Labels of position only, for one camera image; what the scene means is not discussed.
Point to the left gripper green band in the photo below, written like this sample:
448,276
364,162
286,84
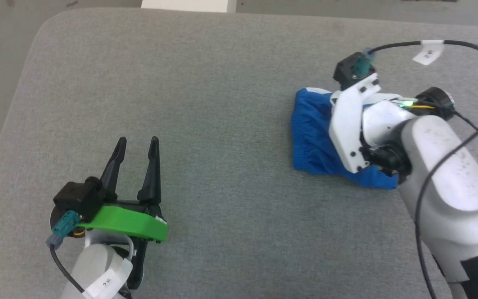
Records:
127,220

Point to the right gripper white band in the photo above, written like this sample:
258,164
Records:
347,124

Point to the blue and white garment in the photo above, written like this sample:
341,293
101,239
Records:
311,133

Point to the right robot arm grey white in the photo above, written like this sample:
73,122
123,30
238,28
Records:
450,174

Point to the grey fabric sofa cushion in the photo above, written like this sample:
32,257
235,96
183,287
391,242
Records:
222,124

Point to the white box cabinet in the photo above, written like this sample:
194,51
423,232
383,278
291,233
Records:
189,5

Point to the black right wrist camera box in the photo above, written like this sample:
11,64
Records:
345,70

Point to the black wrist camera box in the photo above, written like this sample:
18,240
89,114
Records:
345,70
79,197

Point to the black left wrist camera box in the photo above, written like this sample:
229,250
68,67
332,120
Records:
79,197

